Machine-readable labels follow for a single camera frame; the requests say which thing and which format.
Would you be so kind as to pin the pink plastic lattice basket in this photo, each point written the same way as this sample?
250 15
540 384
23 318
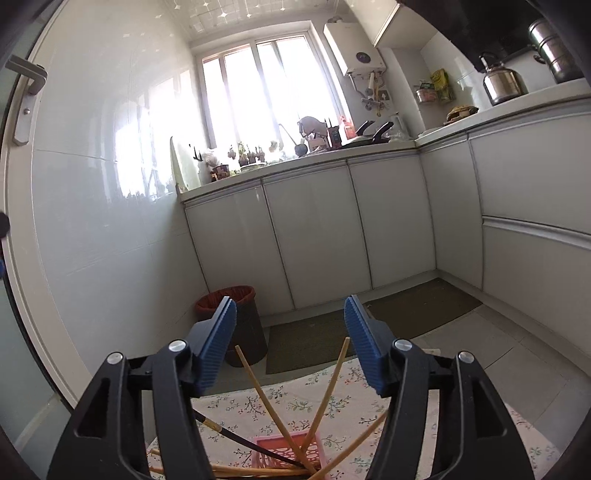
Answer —
270 445

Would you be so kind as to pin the white water heater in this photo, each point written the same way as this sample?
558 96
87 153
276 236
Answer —
355 50

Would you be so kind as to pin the white wall cabinet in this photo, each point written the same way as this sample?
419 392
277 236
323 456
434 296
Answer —
406 32

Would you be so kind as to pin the plate with food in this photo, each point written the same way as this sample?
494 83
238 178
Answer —
461 113

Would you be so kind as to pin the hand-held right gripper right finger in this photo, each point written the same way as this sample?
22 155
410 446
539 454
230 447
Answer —
364 350

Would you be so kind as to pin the kitchen window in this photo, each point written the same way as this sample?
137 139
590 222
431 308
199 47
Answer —
268 92

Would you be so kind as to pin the red bottle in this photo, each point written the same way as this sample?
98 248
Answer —
347 129

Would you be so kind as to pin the dark chopstick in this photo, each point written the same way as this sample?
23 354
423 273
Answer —
240 438

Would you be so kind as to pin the steel kettle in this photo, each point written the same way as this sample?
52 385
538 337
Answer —
501 81

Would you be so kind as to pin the row of small potted plants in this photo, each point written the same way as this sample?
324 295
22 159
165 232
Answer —
247 157

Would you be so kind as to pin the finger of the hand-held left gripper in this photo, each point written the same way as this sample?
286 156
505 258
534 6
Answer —
3 225

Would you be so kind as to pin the white kitchen countertop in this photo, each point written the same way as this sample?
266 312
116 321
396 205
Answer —
521 104

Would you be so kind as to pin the frosted glass sliding door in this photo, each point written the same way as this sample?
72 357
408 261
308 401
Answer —
27 369

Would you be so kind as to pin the floral tablecloth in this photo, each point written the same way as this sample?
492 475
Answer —
295 406

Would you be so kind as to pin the knife block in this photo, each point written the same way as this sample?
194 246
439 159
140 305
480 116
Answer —
333 136

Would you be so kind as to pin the white base cabinets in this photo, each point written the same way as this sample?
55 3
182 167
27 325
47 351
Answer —
323 230

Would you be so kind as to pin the black frying pan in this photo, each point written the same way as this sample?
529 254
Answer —
364 138

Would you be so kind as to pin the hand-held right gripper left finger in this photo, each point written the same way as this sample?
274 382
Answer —
217 350

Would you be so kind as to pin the yellow packet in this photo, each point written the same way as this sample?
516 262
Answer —
441 85

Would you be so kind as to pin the dark floor mat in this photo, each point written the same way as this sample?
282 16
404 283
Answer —
304 341
429 304

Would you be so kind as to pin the dark trash bin red liner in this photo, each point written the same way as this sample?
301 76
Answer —
249 332

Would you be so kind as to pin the white cutting board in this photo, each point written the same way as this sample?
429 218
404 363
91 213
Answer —
178 170

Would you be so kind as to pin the clear plastic bottle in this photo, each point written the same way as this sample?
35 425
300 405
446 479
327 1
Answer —
400 127

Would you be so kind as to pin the wooden chopsticks bundle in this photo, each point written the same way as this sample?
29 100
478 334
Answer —
355 445

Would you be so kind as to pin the black range hood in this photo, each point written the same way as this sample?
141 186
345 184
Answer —
485 27

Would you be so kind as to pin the grey cloth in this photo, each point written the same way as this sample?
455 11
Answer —
310 124

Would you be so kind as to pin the stacked steel pot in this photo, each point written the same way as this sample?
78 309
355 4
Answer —
554 50

